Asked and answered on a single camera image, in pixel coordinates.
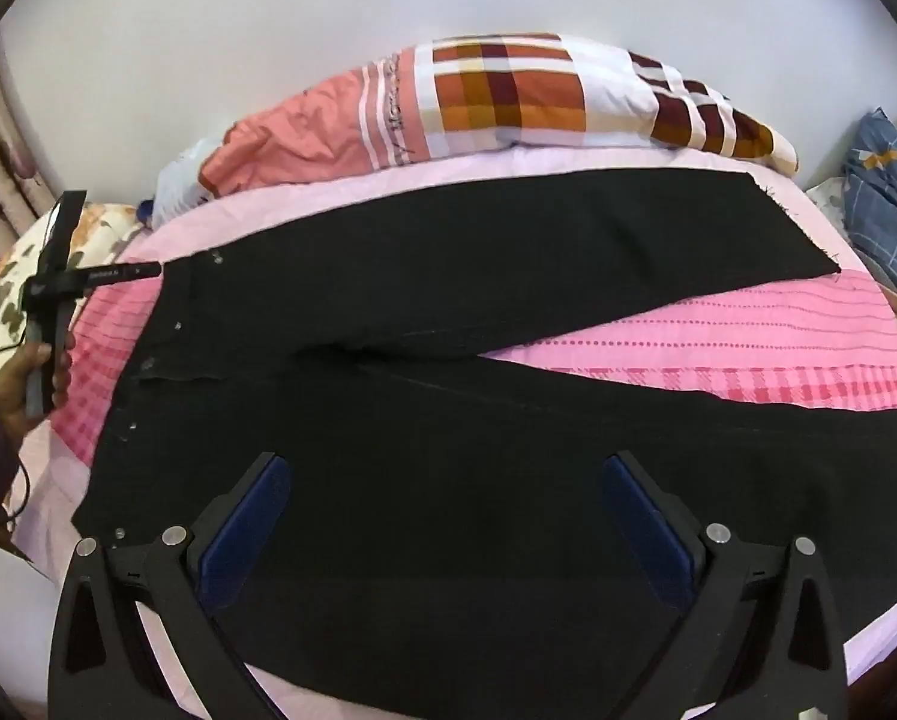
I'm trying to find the person's left hand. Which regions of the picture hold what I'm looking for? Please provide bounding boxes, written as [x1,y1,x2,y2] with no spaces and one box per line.
[0,341,76,437]

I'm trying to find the black pants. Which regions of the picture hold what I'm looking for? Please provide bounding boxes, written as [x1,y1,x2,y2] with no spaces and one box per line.
[69,169,897,700]

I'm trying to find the pink striped bedsheet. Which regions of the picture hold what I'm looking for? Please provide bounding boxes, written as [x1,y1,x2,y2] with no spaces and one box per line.
[2,146,897,720]

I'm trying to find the blue patterned cloth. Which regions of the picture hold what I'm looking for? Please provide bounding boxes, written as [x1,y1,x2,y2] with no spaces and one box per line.
[842,109,897,302]

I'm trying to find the orange checked quilt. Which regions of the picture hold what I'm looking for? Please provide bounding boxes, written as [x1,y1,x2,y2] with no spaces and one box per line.
[197,34,800,197]

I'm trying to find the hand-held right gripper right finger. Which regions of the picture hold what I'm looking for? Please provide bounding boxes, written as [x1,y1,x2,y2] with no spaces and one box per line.
[602,452,848,720]

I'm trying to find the white and blue cloth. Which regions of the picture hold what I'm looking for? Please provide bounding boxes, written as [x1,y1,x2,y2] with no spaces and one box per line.
[144,139,220,232]

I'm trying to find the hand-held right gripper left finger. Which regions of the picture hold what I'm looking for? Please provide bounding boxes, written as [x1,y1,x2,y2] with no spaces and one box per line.
[47,452,293,720]

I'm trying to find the black cable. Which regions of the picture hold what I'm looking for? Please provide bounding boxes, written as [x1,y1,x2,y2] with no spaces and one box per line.
[0,315,53,565]

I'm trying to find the floral pillow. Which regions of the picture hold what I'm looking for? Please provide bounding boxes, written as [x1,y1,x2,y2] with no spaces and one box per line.
[0,202,148,352]

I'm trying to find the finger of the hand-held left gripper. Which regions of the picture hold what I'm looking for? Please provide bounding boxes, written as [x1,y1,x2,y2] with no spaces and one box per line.
[84,261,164,287]

